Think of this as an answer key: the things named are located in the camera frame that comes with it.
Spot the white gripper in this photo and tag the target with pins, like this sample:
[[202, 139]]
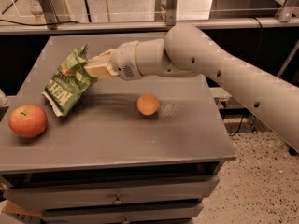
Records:
[[123, 61]]

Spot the green jalapeno chip bag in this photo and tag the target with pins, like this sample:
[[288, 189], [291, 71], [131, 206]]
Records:
[[68, 82]]

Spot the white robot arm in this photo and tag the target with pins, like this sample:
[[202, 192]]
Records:
[[186, 51]]

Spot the red apple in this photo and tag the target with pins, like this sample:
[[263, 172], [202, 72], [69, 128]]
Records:
[[28, 121]]

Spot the orange fruit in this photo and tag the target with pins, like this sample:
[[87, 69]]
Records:
[[147, 104]]

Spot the grey drawer cabinet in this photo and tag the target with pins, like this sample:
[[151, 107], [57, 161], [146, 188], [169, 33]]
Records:
[[106, 139]]

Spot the upper grey drawer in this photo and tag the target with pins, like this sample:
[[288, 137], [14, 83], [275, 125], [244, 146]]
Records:
[[113, 193]]

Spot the grey drawer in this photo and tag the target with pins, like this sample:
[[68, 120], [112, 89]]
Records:
[[113, 193], [124, 214]]

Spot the lower grey drawer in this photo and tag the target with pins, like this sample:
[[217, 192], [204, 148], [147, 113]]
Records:
[[124, 214]]

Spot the grey metal rail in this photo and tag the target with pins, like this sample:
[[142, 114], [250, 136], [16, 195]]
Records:
[[144, 26]]

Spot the left metal bracket post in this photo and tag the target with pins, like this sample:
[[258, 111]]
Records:
[[49, 13]]

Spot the metal bracket post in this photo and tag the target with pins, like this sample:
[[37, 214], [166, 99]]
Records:
[[49, 13], [171, 12]]

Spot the centre metal bracket post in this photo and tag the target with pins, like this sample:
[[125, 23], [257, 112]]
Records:
[[171, 12]]

